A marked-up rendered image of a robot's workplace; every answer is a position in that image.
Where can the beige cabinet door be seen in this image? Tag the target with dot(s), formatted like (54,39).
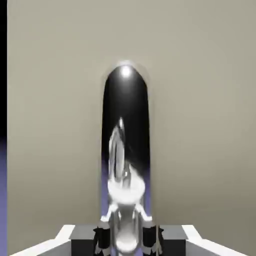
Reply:
(200,120)

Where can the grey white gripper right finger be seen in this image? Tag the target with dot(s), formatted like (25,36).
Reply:
(174,242)

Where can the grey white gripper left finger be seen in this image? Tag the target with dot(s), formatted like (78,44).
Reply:
(82,242)

